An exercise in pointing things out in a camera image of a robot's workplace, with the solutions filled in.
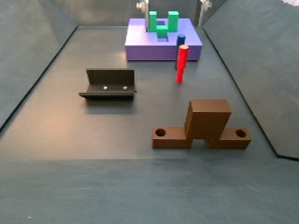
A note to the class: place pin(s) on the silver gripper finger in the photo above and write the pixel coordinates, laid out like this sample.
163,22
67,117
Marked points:
143,6
205,6

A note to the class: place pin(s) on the brown T-shaped block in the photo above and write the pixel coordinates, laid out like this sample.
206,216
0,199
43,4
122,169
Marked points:
206,124

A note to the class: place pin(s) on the purple base board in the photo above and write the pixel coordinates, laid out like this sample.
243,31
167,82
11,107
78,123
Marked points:
143,45

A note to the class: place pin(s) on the green U-shaped block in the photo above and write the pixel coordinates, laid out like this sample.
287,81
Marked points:
162,29

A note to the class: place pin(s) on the blue cylinder peg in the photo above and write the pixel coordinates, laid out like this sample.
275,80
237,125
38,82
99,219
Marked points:
181,40

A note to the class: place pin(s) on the red cylinder peg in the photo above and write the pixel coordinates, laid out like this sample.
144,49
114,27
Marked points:
182,62

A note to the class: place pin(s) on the black angle bracket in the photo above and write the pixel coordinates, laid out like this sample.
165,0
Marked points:
110,84

